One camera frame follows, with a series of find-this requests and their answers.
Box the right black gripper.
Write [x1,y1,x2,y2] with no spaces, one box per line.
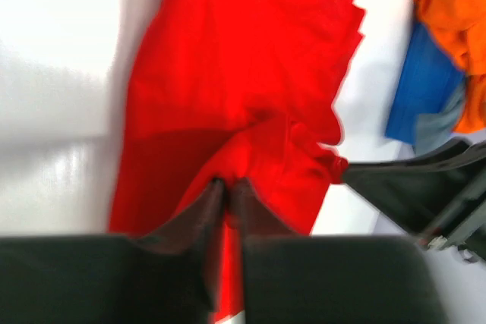
[342,138,485,263]

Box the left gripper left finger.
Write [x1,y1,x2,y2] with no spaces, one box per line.
[1,180,225,323]

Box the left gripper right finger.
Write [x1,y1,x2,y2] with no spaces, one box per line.
[230,180,448,323]

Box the red t shirt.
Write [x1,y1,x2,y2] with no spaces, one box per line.
[108,0,371,324]

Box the grey t shirt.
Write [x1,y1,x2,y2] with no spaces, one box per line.
[413,81,465,156]

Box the blue plastic bin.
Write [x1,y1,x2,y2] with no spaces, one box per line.
[384,17,464,146]

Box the crumpled orange t shirt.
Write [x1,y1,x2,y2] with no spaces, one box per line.
[414,0,485,134]

